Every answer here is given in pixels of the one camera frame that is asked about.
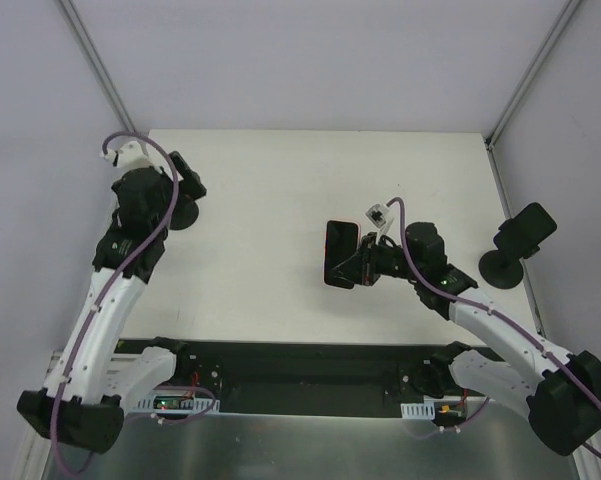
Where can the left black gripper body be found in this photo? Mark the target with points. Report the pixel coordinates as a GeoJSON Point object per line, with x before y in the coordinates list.
{"type": "Point", "coordinates": [178, 173]}

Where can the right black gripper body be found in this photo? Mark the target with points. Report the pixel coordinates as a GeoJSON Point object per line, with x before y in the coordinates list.
{"type": "Point", "coordinates": [368, 259]}

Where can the pink case smartphone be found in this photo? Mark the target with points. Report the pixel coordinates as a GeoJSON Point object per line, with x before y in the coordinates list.
{"type": "Point", "coordinates": [341, 242]}

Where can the black round-base phone stand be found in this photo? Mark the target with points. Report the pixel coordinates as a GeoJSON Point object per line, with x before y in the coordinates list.
{"type": "Point", "coordinates": [501, 272]}

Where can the black case smartphone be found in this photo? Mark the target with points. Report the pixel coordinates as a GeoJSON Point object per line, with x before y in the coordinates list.
{"type": "Point", "coordinates": [519, 237]}

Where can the black gooseneck phone stand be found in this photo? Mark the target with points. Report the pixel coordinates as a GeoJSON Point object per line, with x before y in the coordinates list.
{"type": "Point", "coordinates": [184, 215]}

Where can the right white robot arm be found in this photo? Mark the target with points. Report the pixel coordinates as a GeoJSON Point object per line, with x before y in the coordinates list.
{"type": "Point", "coordinates": [556, 391]}

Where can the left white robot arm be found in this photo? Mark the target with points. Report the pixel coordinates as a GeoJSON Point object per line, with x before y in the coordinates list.
{"type": "Point", "coordinates": [80, 404]}

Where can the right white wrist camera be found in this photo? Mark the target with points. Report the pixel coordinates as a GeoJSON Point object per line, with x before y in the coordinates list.
{"type": "Point", "coordinates": [381, 217]}

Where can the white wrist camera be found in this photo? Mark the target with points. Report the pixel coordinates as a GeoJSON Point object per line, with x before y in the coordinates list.
{"type": "Point", "coordinates": [131, 155]}
{"type": "Point", "coordinates": [381, 217]}

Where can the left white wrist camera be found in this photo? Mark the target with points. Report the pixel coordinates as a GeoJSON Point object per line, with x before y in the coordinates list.
{"type": "Point", "coordinates": [131, 155]}

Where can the right white cable duct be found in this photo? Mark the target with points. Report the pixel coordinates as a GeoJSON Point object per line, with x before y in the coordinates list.
{"type": "Point", "coordinates": [418, 411]}

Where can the white cable duct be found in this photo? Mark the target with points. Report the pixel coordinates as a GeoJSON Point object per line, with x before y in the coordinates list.
{"type": "Point", "coordinates": [178, 405]}
{"type": "Point", "coordinates": [418, 411]}

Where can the aluminium rail bar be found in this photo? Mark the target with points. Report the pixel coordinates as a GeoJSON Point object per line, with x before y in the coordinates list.
{"type": "Point", "coordinates": [117, 363]}

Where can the left aluminium frame post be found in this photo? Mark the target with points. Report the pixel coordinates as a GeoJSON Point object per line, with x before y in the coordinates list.
{"type": "Point", "coordinates": [99, 70]}

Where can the aluminium frame post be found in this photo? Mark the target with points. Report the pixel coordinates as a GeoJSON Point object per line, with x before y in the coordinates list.
{"type": "Point", "coordinates": [99, 70]}
{"type": "Point", "coordinates": [546, 48]}

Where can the left white cable duct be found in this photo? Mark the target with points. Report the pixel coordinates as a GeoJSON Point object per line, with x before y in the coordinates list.
{"type": "Point", "coordinates": [178, 405]}

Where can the right aluminium frame post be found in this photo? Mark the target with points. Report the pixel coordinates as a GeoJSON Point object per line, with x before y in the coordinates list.
{"type": "Point", "coordinates": [546, 48]}

